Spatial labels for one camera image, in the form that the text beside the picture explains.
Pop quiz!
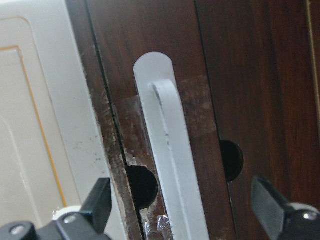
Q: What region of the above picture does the white drawer handle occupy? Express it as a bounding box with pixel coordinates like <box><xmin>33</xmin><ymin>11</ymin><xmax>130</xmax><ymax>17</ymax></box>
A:
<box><xmin>133</xmin><ymin>52</ymin><xmax>210</xmax><ymax>240</ymax></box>

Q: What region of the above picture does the white cabinet frame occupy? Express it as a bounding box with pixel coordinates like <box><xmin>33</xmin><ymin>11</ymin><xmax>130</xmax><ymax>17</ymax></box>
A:
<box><xmin>0</xmin><ymin>0</ymin><xmax>111</xmax><ymax>228</ymax></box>

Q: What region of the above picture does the dark wooden cabinet panel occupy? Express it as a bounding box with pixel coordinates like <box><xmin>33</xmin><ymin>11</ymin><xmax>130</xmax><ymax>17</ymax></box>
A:
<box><xmin>196</xmin><ymin>0</ymin><xmax>320</xmax><ymax>240</ymax></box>

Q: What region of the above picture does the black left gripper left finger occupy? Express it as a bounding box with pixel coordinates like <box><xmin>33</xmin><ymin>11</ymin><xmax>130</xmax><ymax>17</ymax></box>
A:
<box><xmin>80</xmin><ymin>177</ymin><xmax>112</xmax><ymax>233</ymax></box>

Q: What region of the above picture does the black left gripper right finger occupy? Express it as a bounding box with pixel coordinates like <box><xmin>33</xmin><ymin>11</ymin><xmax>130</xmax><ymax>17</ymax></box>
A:
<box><xmin>250</xmin><ymin>176</ymin><xmax>288</xmax><ymax>240</ymax></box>

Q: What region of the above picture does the dark wooden drawer front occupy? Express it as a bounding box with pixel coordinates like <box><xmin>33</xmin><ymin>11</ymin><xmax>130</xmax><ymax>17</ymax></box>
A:
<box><xmin>86</xmin><ymin>0</ymin><xmax>236</xmax><ymax>240</ymax></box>

